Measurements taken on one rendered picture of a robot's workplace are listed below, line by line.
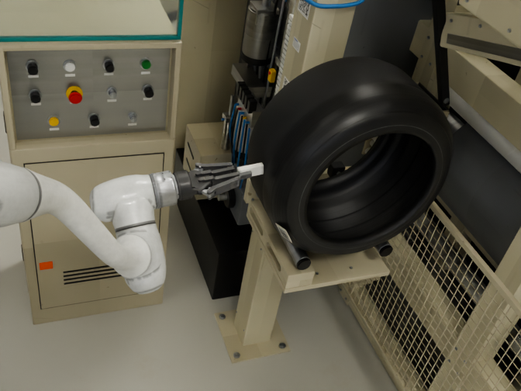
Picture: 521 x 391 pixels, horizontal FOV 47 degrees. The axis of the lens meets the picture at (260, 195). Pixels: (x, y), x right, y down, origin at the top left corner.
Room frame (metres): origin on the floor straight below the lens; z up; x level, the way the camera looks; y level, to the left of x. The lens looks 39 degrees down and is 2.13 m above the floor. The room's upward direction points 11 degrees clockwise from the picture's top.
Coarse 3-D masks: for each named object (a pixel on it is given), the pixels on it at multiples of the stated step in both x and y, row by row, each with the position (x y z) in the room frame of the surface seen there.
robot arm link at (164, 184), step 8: (152, 176) 1.17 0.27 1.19; (160, 176) 1.17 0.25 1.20; (168, 176) 1.18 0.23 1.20; (160, 184) 1.15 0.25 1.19; (168, 184) 1.16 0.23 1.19; (176, 184) 1.17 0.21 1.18; (160, 192) 1.14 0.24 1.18; (168, 192) 1.14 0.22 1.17; (176, 192) 1.15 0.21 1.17; (160, 200) 1.13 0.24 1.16; (168, 200) 1.14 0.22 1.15; (176, 200) 1.15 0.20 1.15
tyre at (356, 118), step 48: (288, 96) 1.40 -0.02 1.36; (336, 96) 1.34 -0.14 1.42; (384, 96) 1.35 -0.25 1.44; (288, 144) 1.27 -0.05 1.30; (336, 144) 1.25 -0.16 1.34; (384, 144) 1.65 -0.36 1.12; (432, 144) 1.38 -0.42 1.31; (288, 192) 1.22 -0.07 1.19; (336, 192) 1.59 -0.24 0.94; (384, 192) 1.57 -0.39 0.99; (432, 192) 1.41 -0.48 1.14; (336, 240) 1.31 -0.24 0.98; (384, 240) 1.37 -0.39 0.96
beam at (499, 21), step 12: (456, 0) 1.53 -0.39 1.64; (468, 0) 1.49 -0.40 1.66; (480, 0) 1.46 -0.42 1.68; (492, 0) 1.43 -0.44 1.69; (504, 0) 1.39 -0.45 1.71; (516, 0) 1.36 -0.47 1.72; (480, 12) 1.45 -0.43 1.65; (492, 12) 1.41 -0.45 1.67; (504, 12) 1.38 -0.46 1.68; (516, 12) 1.35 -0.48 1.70; (492, 24) 1.40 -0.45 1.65; (504, 24) 1.37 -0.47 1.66; (516, 24) 1.34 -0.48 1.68; (504, 36) 1.36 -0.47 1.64; (516, 36) 1.33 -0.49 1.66
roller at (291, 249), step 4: (284, 240) 1.35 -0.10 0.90; (288, 244) 1.33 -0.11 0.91; (288, 248) 1.32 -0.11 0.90; (292, 248) 1.31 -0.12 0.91; (296, 248) 1.31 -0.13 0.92; (292, 252) 1.30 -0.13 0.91; (296, 252) 1.29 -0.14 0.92; (300, 252) 1.29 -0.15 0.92; (304, 252) 1.30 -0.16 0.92; (292, 256) 1.29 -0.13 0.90; (296, 256) 1.28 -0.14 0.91; (300, 256) 1.28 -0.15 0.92; (304, 256) 1.28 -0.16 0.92; (308, 256) 1.29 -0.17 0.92; (296, 260) 1.27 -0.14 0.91; (300, 260) 1.27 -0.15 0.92; (304, 260) 1.27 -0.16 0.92; (308, 260) 1.27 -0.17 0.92; (296, 264) 1.27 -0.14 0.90; (300, 264) 1.26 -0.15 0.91; (304, 264) 1.27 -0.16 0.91; (308, 264) 1.27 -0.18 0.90; (300, 268) 1.26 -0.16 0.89; (304, 268) 1.27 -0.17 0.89
